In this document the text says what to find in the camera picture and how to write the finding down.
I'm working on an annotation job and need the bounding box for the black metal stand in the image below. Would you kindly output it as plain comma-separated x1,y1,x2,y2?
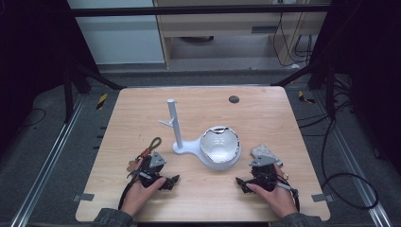
61,61,128,125
270,59,338,121

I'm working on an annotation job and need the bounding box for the white stand with hook pole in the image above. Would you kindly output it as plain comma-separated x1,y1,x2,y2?
158,98,242,171

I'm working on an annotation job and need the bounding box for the olive cord keychain brown tag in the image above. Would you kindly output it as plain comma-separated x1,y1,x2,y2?
127,136,163,173

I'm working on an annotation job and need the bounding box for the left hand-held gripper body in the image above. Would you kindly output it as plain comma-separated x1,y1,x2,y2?
127,150,168,190

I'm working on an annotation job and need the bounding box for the white cabinet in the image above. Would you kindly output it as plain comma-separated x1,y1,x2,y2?
66,0,166,66

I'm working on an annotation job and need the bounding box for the person's right hand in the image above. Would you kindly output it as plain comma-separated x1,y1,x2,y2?
245,164,299,218

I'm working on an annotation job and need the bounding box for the light wooden desk unit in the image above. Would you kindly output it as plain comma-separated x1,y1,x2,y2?
152,0,332,69

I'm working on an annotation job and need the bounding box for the thin black floor cable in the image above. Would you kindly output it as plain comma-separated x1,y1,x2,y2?
18,107,47,129

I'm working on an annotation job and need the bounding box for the grey metal table bracket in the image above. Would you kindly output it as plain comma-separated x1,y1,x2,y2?
310,193,335,203
72,192,96,203

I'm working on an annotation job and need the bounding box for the grey fabric pouch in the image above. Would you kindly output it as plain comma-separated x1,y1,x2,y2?
250,144,284,167

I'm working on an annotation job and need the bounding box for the yellow black striped tape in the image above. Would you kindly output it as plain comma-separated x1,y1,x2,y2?
297,90,317,105
96,92,109,111

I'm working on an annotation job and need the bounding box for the person's left hand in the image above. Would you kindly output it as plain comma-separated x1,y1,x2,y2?
120,176,167,218

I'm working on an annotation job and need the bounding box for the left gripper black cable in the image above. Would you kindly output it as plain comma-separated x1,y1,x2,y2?
117,176,140,211

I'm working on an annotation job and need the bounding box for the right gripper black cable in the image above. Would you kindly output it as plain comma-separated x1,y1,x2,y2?
277,180,301,213

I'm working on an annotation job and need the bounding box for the black curtain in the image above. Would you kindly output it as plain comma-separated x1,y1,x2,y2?
308,0,401,176
0,0,99,155

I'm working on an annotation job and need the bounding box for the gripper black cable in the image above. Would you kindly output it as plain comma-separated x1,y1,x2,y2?
117,176,140,211
277,180,301,213

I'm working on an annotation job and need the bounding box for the grey drawer handle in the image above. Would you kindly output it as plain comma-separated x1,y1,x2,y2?
251,25,280,35

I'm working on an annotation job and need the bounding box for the black horizontal frame bar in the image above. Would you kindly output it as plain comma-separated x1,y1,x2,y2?
70,4,331,17

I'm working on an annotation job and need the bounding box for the aluminium floor rail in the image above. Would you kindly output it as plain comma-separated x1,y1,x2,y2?
9,94,87,227
314,90,393,227

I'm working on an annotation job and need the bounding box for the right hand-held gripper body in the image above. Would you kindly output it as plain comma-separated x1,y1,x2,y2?
248,155,286,193

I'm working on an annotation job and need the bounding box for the thick black looped floor cable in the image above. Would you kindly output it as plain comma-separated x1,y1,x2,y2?
319,116,380,211

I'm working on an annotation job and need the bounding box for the hanging black cables bundle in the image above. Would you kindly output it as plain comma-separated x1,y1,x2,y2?
271,11,314,68

